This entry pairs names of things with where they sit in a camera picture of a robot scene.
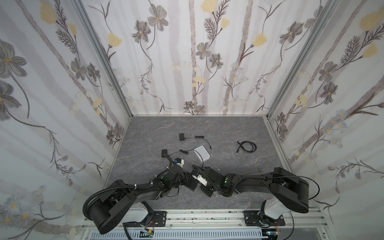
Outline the black network switch box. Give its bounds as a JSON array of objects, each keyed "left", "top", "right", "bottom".
[{"left": 184, "top": 178, "right": 199, "bottom": 192}]

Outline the black power adapter with cable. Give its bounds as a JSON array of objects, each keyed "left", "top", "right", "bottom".
[{"left": 161, "top": 149, "right": 201, "bottom": 170}]

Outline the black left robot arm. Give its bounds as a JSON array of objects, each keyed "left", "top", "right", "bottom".
[{"left": 83, "top": 157, "right": 193, "bottom": 235}]

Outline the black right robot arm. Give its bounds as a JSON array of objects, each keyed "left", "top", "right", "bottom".
[{"left": 192, "top": 167, "right": 312, "bottom": 220}]

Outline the white rectangular device box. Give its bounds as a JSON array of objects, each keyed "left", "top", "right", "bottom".
[{"left": 194, "top": 146, "right": 211, "bottom": 162}]

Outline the coiled black cable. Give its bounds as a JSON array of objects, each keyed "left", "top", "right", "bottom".
[{"left": 235, "top": 140, "right": 258, "bottom": 155}]

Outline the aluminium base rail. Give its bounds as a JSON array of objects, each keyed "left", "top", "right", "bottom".
[{"left": 78, "top": 209, "right": 334, "bottom": 240}]

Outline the grey cable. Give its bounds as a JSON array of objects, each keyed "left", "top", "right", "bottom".
[{"left": 239, "top": 168, "right": 265, "bottom": 176}]

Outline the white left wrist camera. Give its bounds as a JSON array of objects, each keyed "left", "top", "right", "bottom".
[{"left": 174, "top": 158, "right": 185, "bottom": 168}]

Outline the white slotted cable duct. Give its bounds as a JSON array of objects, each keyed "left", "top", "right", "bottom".
[{"left": 89, "top": 229, "right": 268, "bottom": 240}]

